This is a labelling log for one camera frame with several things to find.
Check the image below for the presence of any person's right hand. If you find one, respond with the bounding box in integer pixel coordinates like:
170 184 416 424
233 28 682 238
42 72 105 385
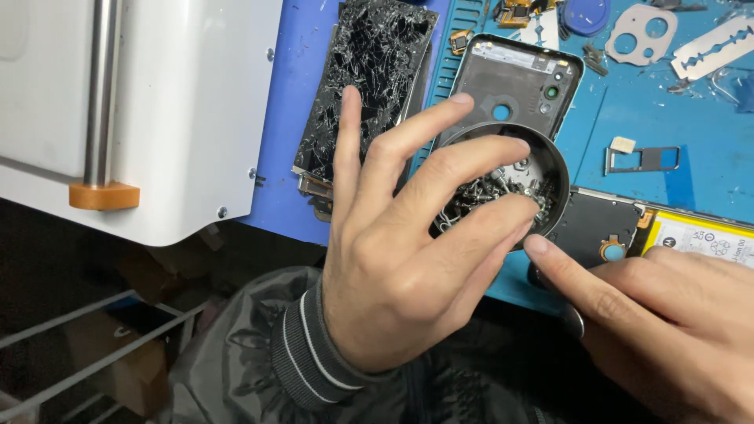
523 234 754 424

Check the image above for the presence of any person's left hand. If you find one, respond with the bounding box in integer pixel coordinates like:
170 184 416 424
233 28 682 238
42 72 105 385
321 85 540 375

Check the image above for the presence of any silver metal tool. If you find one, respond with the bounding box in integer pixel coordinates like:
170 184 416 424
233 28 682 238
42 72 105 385
558 303 586 340

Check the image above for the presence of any yellow white phone battery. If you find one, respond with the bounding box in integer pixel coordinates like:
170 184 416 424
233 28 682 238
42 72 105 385
641 210 754 270

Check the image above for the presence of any opened phone body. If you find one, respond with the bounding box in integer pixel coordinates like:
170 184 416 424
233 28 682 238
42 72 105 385
527 186 754 291

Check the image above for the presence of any heap of small metal screws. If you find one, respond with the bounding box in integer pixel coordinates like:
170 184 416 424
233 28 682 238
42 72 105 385
435 156 556 233

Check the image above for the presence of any dark jacket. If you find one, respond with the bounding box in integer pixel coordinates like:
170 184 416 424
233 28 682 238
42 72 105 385
377 297 666 424

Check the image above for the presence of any grey card tray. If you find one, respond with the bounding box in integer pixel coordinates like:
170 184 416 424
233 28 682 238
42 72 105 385
603 145 682 176

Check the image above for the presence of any round black dish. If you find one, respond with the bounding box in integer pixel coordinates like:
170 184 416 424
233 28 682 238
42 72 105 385
428 121 571 252

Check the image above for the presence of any shattered black phone screen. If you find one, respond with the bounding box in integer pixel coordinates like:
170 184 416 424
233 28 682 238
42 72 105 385
292 0 440 223

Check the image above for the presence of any blue work mat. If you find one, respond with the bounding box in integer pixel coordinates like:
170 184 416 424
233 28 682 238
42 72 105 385
240 0 754 316

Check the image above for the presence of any black phone back cover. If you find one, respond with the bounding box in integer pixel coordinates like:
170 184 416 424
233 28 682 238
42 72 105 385
432 33 586 155

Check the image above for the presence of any small copper phone component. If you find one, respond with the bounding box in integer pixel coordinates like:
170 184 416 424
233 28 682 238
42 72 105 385
449 29 475 57

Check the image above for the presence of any white machine housing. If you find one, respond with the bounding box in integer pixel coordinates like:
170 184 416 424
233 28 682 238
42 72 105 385
0 0 285 247

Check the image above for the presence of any white plastic strip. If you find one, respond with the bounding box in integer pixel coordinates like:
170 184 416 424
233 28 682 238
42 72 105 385
521 8 561 51

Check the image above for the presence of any phone circuit board part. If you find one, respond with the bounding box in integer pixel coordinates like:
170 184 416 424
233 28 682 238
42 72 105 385
492 0 557 29

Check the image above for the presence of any small dark metal part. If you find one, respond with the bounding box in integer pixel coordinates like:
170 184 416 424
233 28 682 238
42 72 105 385
582 43 610 77

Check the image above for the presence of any silver razor blade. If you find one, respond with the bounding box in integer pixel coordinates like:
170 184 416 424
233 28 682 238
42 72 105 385
671 14 754 82

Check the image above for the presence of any brown cardboard box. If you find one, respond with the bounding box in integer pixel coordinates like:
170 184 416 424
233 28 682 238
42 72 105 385
64 311 170 418

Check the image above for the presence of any blue round plastic pick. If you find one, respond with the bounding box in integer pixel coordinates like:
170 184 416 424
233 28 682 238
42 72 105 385
559 0 612 38

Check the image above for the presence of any orange handle bracket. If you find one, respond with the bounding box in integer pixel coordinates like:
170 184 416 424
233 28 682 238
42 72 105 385
68 181 141 212

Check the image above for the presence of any grey camera lens frame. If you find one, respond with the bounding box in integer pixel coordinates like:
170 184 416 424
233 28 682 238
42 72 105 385
605 4 679 67

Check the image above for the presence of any grey wire rack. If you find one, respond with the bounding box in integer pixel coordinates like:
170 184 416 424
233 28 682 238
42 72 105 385
0 288 208 424

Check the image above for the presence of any steel rod handle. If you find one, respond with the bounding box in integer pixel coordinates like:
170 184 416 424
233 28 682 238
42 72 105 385
84 0 123 188

